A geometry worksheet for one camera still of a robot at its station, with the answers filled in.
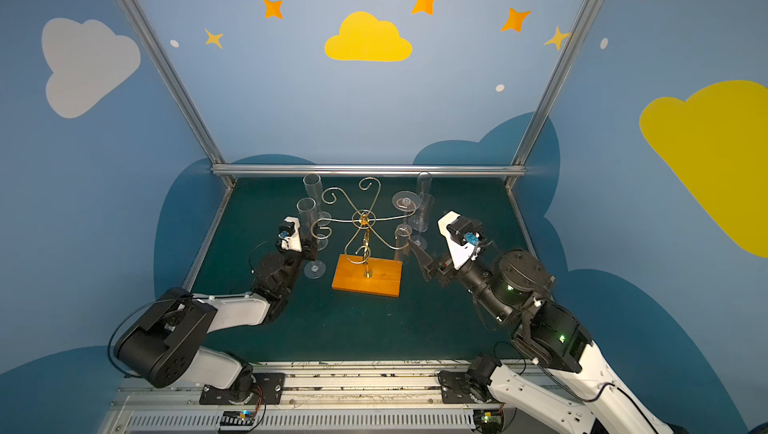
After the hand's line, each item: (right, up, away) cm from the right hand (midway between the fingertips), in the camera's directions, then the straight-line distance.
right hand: (436, 222), depth 55 cm
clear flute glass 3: (-6, -6, +8) cm, 12 cm away
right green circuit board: (+16, -51, +18) cm, 56 cm away
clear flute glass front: (+2, +10, +38) cm, 39 cm away
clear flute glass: (-33, -17, +40) cm, 55 cm away
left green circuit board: (-47, -50, +18) cm, 71 cm away
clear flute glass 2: (-5, +4, +17) cm, 18 cm away
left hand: (-33, -2, +29) cm, 44 cm away
